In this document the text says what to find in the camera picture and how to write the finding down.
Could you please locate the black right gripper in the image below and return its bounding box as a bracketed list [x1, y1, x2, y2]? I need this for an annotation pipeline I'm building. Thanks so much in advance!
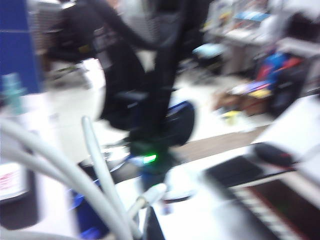
[127, 136, 181, 176]

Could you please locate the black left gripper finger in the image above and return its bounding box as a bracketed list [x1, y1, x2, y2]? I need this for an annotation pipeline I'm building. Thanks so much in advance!
[143, 206, 166, 240]

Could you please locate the white charging cable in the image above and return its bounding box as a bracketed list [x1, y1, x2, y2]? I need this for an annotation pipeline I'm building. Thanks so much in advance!
[0, 116, 168, 240]

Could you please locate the black white keyboard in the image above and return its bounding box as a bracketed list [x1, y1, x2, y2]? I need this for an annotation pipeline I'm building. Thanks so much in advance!
[199, 184, 308, 240]

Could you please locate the brown cardboard box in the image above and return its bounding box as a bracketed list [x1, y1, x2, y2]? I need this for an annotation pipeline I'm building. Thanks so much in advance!
[214, 82, 273, 118]

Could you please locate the white red printed sticker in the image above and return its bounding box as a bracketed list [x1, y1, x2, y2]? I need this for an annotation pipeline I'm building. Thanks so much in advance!
[0, 162, 29, 201]

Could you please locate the black computer mouse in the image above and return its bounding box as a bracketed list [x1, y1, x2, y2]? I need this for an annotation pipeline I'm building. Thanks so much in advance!
[252, 142, 300, 169]

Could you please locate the teal bottle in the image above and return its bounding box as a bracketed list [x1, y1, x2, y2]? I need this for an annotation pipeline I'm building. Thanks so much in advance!
[0, 72, 27, 117]

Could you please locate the blue red backpack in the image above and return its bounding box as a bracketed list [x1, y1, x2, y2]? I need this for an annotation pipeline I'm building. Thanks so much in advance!
[254, 51, 308, 116]

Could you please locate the blue partition panel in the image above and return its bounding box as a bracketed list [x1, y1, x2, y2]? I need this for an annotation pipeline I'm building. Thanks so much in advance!
[0, 0, 42, 95]

